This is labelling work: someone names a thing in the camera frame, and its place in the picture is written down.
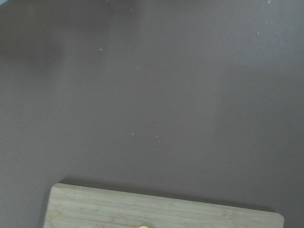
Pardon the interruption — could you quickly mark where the wooden cutting board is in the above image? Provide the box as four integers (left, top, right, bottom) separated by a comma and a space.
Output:
44, 183, 284, 228

